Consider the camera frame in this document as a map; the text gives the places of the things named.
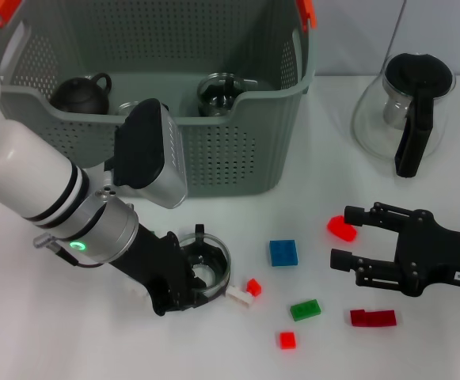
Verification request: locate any blue toy brick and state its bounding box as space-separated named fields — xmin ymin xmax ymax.
xmin=268 ymin=238 xmax=299 ymax=267

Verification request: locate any green toy brick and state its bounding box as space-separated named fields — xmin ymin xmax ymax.
xmin=290 ymin=298 xmax=321 ymax=321

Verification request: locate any grey perforated storage bin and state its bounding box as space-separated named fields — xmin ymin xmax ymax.
xmin=0 ymin=0 xmax=317 ymax=199

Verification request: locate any dark red toy brick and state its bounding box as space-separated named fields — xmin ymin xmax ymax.
xmin=349 ymin=307 xmax=397 ymax=328

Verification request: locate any glass pitcher with black handle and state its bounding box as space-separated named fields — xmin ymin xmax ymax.
xmin=350 ymin=52 xmax=457 ymax=178

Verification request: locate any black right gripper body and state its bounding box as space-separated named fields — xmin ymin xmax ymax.
xmin=395 ymin=209 xmax=460 ymax=298

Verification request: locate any orange-red sloped toy brick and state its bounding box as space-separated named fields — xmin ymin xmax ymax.
xmin=326 ymin=215 xmax=359 ymax=243

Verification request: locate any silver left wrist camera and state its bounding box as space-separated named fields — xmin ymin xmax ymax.
xmin=112 ymin=98 xmax=189 ymax=210

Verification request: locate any orange clamp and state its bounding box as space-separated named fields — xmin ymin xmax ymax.
xmin=0 ymin=0 xmax=21 ymax=29
xmin=295 ymin=0 xmax=317 ymax=32

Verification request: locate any black clay teapot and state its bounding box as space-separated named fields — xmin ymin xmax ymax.
xmin=50 ymin=73 xmax=113 ymax=116

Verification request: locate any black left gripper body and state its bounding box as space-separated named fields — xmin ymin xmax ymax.
xmin=109 ymin=226 xmax=188 ymax=316

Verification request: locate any flat orange-red square brick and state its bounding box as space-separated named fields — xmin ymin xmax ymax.
xmin=279 ymin=330 xmax=298 ymax=350

